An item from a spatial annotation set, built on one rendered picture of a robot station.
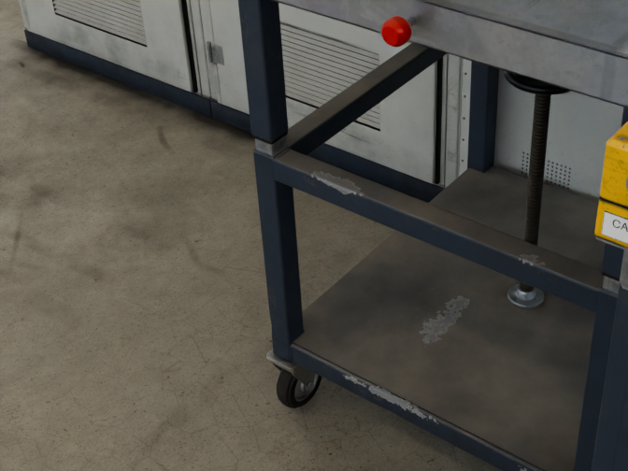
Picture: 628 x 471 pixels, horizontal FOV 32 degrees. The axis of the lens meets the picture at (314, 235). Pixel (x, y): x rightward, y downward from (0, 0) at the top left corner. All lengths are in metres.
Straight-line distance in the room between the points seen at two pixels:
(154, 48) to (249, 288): 0.80
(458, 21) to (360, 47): 1.04
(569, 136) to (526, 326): 0.44
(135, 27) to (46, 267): 0.72
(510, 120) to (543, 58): 0.96
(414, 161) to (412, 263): 0.43
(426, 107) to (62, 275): 0.81
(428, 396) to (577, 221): 0.52
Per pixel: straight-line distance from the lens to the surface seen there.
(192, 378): 1.99
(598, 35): 1.18
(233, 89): 2.57
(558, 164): 2.13
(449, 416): 1.65
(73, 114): 2.81
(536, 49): 1.18
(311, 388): 1.88
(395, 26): 1.22
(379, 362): 1.73
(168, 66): 2.71
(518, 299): 1.85
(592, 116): 2.04
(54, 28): 3.01
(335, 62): 2.33
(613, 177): 0.91
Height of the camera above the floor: 1.37
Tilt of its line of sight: 37 degrees down
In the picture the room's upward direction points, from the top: 4 degrees counter-clockwise
